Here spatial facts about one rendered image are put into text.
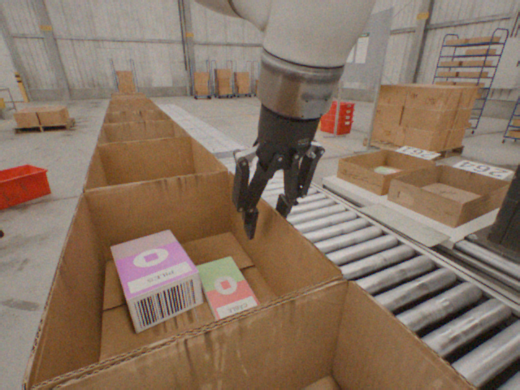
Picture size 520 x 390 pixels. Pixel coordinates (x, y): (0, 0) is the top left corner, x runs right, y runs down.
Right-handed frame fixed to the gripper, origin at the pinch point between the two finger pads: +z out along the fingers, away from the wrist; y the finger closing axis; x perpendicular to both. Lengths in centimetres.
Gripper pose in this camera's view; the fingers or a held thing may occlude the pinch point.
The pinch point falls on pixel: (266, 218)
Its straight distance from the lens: 46.9
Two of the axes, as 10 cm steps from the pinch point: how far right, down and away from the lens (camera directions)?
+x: -4.0, -6.8, 6.1
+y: 9.0, -1.9, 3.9
